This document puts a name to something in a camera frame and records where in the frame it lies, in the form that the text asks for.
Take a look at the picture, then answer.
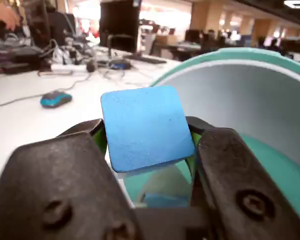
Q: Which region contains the small blue and black device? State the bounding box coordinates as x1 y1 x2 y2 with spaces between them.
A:
108 59 132 71

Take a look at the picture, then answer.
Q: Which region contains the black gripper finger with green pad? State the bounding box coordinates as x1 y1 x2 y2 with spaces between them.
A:
0 118 143 240
184 115 300 240

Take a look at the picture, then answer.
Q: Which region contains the blue and black computer mouse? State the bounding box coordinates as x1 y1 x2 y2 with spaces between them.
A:
39 90 73 110

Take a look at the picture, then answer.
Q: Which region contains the black computer monitor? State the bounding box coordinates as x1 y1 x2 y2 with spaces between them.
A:
99 0 141 53

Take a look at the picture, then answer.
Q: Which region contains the teal whale-shaped bin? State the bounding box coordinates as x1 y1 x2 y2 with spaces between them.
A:
118 47 300 226

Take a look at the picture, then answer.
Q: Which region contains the black keyboard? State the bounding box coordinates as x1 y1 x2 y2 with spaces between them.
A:
124 53 168 65

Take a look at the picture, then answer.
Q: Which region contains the grey mouse cable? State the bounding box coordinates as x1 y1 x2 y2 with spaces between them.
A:
0 71 94 107

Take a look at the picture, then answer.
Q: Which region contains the person's bare hand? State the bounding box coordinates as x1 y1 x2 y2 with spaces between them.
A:
0 2 21 31

